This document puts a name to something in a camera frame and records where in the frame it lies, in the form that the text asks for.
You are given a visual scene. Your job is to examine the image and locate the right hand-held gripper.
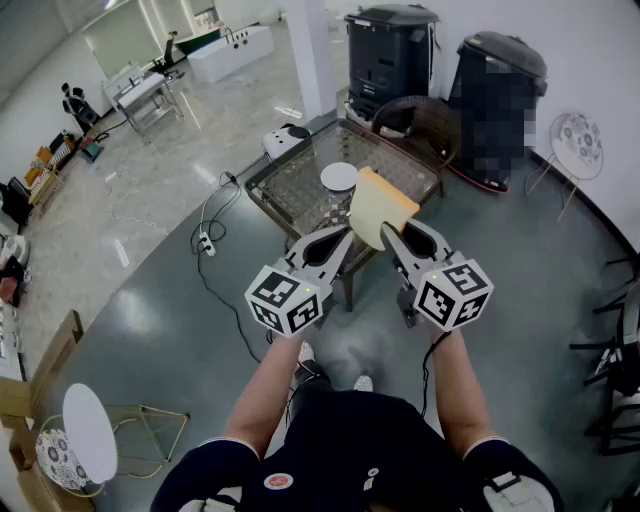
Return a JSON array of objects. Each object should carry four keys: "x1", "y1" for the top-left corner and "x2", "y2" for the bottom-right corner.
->
[{"x1": 380, "y1": 219, "x2": 495, "y2": 332}]

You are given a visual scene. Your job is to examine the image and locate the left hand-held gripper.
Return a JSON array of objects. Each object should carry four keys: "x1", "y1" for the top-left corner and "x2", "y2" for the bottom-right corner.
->
[{"x1": 243, "y1": 225, "x2": 357, "y2": 339}]

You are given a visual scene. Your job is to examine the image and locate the toast bread slice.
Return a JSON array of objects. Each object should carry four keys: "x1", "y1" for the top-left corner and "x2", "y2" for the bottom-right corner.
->
[{"x1": 348, "y1": 166, "x2": 421, "y2": 251}]

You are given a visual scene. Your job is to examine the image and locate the white round plate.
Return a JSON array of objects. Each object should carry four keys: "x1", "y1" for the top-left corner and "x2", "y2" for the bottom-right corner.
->
[{"x1": 320, "y1": 162, "x2": 360, "y2": 192}]

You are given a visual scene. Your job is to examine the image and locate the person's left forearm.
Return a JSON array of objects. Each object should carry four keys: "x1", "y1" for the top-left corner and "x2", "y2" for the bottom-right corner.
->
[{"x1": 222, "y1": 332, "x2": 311, "y2": 459}]

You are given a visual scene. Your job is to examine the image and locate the person's right forearm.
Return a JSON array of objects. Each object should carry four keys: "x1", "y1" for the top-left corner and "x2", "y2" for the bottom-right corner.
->
[{"x1": 424, "y1": 319, "x2": 496, "y2": 459}]

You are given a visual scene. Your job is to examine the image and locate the glass-topped rattan coffee table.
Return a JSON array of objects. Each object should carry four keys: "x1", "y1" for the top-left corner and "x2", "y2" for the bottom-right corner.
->
[{"x1": 244, "y1": 118, "x2": 445, "y2": 312}]

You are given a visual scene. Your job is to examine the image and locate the white and black rounded device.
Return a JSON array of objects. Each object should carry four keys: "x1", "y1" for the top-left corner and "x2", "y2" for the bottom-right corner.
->
[{"x1": 262, "y1": 124, "x2": 312, "y2": 157}]

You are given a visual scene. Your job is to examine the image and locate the brown rattan chair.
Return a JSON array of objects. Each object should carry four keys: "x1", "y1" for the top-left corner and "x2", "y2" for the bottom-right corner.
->
[{"x1": 370, "y1": 94, "x2": 461, "y2": 171}]

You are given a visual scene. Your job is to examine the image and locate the black tall machine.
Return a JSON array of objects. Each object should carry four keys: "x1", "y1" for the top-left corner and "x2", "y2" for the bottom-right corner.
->
[
  {"x1": 447, "y1": 30, "x2": 549, "y2": 194},
  {"x1": 344, "y1": 4, "x2": 441, "y2": 119}
]

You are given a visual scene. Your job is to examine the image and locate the floral round gold-legged table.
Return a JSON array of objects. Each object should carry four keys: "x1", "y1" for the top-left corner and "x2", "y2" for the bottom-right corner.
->
[
  {"x1": 35, "y1": 414, "x2": 106, "y2": 499},
  {"x1": 524, "y1": 112, "x2": 605, "y2": 224}
]

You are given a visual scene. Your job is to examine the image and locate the white square pillar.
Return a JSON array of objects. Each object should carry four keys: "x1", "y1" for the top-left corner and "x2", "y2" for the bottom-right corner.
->
[{"x1": 284, "y1": 0, "x2": 339, "y2": 121}]

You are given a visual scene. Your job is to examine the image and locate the person's torso in dark clothing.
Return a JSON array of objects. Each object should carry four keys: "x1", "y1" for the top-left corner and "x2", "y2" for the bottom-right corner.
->
[{"x1": 149, "y1": 359, "x2": 566, "y2": 512}]

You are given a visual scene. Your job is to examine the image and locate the white long counter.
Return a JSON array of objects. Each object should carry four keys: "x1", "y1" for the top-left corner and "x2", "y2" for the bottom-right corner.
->
[{"x1": 187, "y1": 25, "x2": 275, "y2": 84}]

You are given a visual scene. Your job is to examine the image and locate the black metal chair frames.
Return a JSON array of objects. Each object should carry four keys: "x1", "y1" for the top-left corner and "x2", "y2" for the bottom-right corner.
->
[{"x1": 569, "y1": 254, "x2": 640, "y2": 456}]

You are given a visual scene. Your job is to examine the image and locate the black office chair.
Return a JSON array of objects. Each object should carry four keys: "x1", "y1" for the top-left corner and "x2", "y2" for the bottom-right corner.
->
[{"x1": 149, "y1": 30, "x2": 185, "y2": 79}]

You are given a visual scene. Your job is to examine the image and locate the wooden bench with items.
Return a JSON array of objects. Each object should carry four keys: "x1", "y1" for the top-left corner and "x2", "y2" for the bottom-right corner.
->
[{"x1": 24, "y1": 130, "x2": 84, "y2": 206}]

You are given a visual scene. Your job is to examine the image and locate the white round gold-framed table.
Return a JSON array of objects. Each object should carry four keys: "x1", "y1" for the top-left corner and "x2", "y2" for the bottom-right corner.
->
[{"x1": 62, "y1": 382, "x2": 190, "y2": 485}]

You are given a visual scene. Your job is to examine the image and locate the cardboard box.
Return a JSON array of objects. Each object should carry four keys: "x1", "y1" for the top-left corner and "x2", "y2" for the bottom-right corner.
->
[{"x1": 0, "y1": 414, "x2": 96, "y2": 512}]

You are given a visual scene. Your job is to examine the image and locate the long black power cable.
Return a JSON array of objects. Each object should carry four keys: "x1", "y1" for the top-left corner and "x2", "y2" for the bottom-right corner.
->
[{"x1": 196, "y1": 249, "x2": 262, "y2": 364}]

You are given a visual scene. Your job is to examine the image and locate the black cable with adapter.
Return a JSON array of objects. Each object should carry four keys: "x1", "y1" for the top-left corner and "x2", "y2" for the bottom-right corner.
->
[{"x1": 189, "y1": 171, "x2": 242, "y2": 254}]

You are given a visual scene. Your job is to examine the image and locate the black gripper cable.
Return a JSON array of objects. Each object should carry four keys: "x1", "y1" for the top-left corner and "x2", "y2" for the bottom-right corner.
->
[{"x1": 419, "y1": 329, "x2": 454, "y2": 419}]

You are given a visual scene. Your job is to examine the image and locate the metal frame table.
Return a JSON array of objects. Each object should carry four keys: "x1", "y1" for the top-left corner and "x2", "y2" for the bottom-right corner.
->
[{"x1": 102, "y1": 62, "x2": 185, "y2": 136}]

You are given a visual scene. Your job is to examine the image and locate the wooden furniture frame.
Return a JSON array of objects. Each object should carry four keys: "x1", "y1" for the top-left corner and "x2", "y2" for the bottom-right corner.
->
[{"x1": 0, "y1": 309, "x2": 84, "y2": 431}]

